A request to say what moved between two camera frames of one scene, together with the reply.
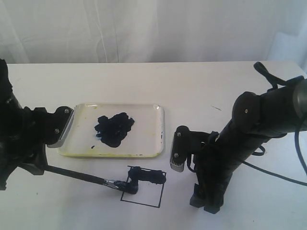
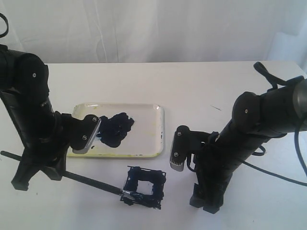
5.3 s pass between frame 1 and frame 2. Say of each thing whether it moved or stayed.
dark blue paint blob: stayed
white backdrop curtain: stayed
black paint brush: moved
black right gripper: stayed
